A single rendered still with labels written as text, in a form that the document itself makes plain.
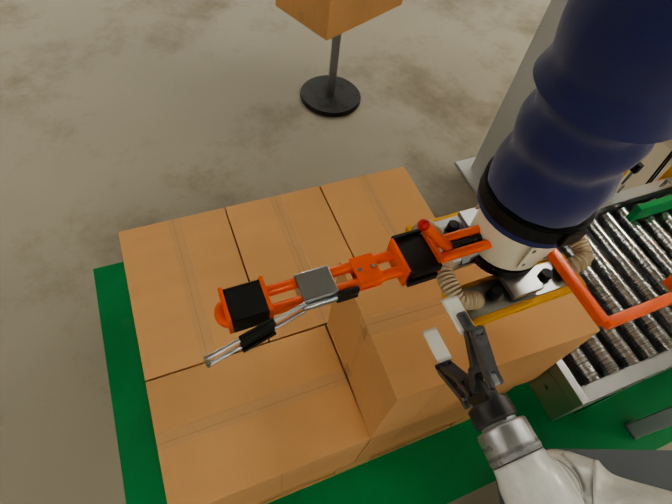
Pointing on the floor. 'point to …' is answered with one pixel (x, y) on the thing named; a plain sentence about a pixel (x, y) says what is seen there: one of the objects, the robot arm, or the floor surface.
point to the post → (650, 423)
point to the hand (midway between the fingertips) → (440, 319)
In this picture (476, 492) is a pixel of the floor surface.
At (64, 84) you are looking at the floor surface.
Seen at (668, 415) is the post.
